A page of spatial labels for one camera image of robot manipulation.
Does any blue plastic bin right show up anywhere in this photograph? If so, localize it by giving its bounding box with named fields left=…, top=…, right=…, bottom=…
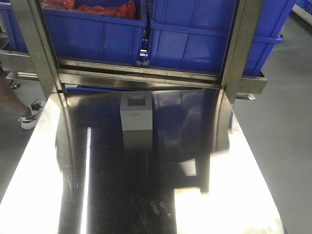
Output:
left=147, top=0, right=295, bottom=76

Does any person's lower leg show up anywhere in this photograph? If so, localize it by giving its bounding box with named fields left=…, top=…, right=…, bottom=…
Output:
left=0, top=77, right=31, bottom=117

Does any gray square base block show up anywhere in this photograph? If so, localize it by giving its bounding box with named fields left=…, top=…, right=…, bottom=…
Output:
left=120, top=91, right=153, bottom=131

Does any blue bin with red contents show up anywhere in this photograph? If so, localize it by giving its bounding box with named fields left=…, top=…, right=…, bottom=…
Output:
left=43, top=0, right=148, bottom=64

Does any stainless steel shelf frame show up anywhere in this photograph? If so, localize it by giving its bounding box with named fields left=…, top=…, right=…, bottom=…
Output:
left=0, top=0, right=263, bottom=104

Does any blue bin far left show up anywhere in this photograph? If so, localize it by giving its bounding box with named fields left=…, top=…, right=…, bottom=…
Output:
left=0, top=0, right=28, bottom=53

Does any white sneaker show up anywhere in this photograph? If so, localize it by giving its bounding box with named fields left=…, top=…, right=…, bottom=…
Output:
left=19, top=102, right=46, bottom=130

